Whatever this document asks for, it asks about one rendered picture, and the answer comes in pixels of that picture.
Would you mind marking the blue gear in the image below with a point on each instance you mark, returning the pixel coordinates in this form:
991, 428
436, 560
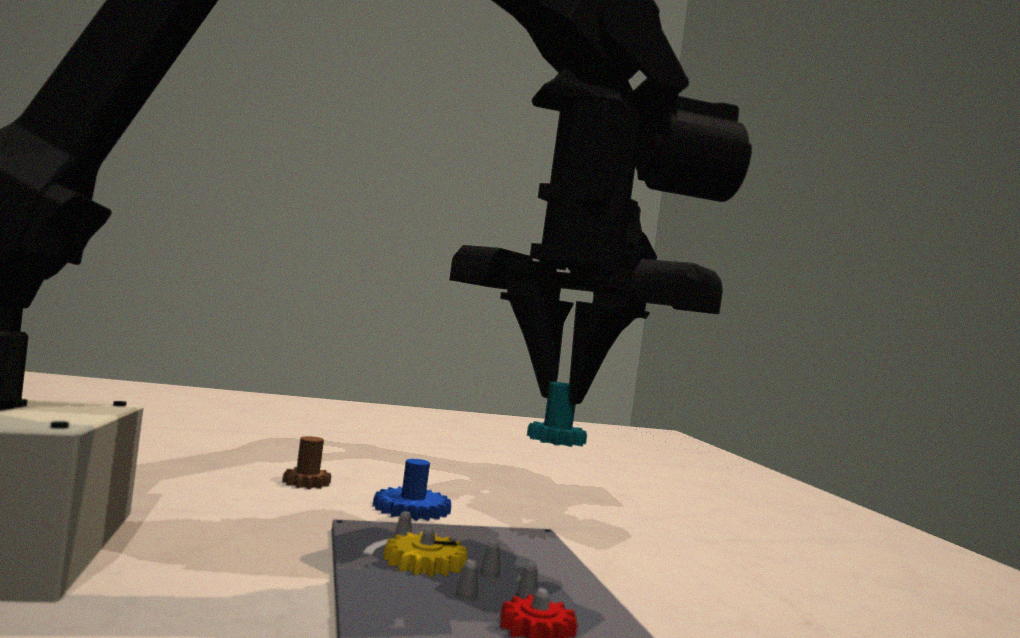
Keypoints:
413, 496

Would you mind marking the white curved strip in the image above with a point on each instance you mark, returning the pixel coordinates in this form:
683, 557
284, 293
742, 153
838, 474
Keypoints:
372, 548

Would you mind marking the teal gear with tall hub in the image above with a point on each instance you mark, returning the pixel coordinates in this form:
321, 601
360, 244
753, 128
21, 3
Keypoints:
557, 428

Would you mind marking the brown gear with tall cylinder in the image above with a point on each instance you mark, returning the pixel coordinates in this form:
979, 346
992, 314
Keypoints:
307, 473

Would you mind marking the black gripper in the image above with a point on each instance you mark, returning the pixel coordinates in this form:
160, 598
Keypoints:
585, 229

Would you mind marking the red gear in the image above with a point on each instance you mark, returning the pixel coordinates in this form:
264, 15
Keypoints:
523, 620

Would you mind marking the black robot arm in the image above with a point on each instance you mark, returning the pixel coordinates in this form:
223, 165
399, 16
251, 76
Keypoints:
50, 155

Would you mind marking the yellow gear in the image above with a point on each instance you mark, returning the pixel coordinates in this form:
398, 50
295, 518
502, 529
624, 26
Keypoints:
409, 554

